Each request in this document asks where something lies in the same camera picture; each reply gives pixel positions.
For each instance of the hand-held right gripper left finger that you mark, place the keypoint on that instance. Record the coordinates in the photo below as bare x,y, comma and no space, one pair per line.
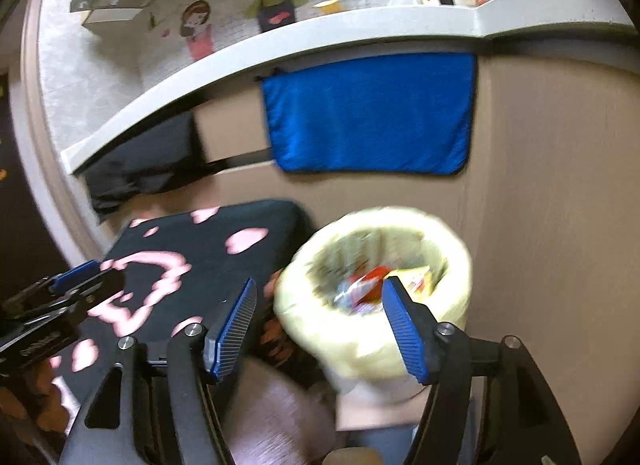
235,330

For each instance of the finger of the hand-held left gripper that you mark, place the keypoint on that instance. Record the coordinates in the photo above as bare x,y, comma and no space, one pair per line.
100,290
75,275

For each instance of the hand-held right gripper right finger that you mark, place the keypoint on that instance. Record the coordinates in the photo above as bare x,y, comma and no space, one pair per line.
400,330

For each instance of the yellow snack packet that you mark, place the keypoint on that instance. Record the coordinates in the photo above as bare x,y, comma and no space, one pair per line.
415,280

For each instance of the red plastic bag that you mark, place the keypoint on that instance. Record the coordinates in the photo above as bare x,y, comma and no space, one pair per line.
362,285

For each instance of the grey trash bin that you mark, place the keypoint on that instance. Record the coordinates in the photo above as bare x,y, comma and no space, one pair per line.
360,387

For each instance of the yellow plastic bin bag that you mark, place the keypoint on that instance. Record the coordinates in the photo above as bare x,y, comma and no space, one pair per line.
320,335

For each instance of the black pink-print covered table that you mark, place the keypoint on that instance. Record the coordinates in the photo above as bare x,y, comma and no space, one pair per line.
200,285

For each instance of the brown cardboard box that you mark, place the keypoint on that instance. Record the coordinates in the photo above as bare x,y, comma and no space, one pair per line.
380,415

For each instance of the black cloth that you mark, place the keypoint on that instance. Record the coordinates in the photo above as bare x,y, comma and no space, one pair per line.
140,160

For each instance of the blue towel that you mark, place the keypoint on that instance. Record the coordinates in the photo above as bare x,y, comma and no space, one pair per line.
370,115

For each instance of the white stone kitchen counter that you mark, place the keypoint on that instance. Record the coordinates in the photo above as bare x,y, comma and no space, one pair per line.
350,30

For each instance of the yellow cup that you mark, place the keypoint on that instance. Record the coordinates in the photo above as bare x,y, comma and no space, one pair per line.
327,6

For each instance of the cartoon wall poster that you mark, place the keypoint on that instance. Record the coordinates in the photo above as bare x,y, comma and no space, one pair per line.
230,15

